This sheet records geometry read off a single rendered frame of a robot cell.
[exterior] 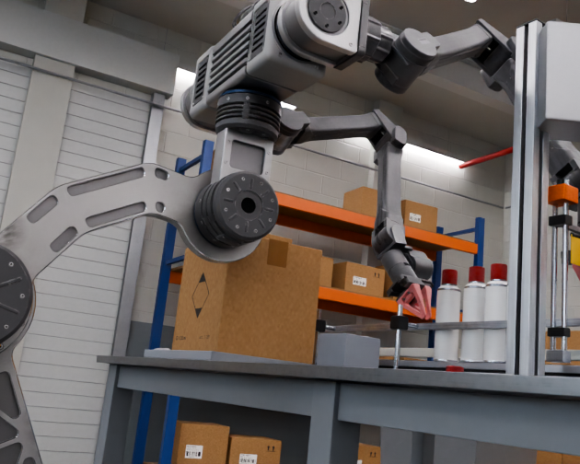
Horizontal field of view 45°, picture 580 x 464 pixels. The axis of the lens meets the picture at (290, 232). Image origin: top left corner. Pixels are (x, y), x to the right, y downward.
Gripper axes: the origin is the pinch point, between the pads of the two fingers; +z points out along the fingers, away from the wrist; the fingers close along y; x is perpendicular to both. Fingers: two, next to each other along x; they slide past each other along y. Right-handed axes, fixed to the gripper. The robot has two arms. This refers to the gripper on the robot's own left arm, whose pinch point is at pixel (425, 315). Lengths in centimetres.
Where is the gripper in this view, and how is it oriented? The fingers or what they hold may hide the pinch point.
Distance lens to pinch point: 161.6
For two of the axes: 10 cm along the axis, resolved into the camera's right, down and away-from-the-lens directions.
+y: 8.3, 2.1, 5.2
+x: -4.8, 7.4, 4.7
